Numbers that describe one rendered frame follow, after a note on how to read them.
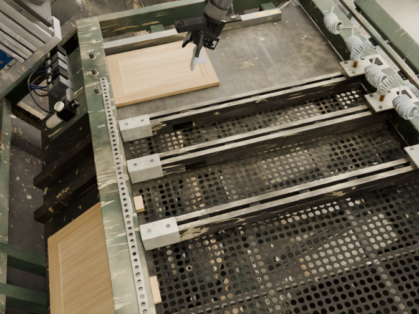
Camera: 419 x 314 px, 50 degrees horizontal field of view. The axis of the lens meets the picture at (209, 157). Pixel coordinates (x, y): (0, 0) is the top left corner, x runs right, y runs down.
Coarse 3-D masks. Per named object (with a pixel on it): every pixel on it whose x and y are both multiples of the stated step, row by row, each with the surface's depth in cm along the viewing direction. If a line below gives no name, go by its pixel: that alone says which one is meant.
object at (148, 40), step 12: (276, 12) 240; (228, 24) 237; (240, 24) 239; (252, 24) 241; (144, 36) 233; (156, 36) 232; (168, 36) 232; (180, 36) 234; (108, 48) 228; (120, 48) 230; (132, 48) 232
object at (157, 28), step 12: (336, 96) 207; (276, 108) 210; (372, 156) 182; (204, 192) 175; (372, 192) 179; (396, 192) 168; (372, 204) 169; (396, 204) 167; (336, 216) 167; (288, 228) 165; (240, 252) 157; (228, 264) 155; (240, 276) 152; (252, 288) 148; (252, 312) 143; (264, 312) 143
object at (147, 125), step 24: (360, 48) 187; (336, 72) 201; (360, 72) 194; (240, 96) 194; (264, 96) 193; (288, 96) 196; (312, 96) 200; (120, 120) 188; (144, 120) 187; (168, 120) 187; (192, 120) 191; (216, 120) 195
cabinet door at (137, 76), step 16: (160, 48) 229; (176, 48) 228; (192, 48) 227; (112, 64) 222; (128, 64) 222; (144, 64) 221; (160, 64) 220; (176, 64) 220; (208, 64) 218; (112, 80) 214; (128, 80) 214; (144, 80) 213; (160, 80) 212; (176, 80) 212; (192, 80) 211; (208, 80) 210; (128, 96) 206; (144, 96) 205; (160, 96) 206
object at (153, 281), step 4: (152, 280) 147; (156, 280) 147; (152, 284) 146; (156, 284) 146; (152, 288) 145; (156, 288) 145; (152, 292) 144; (156, 292) 144; (156, 296) 144; (156, 300) 143; (160, 300) 143
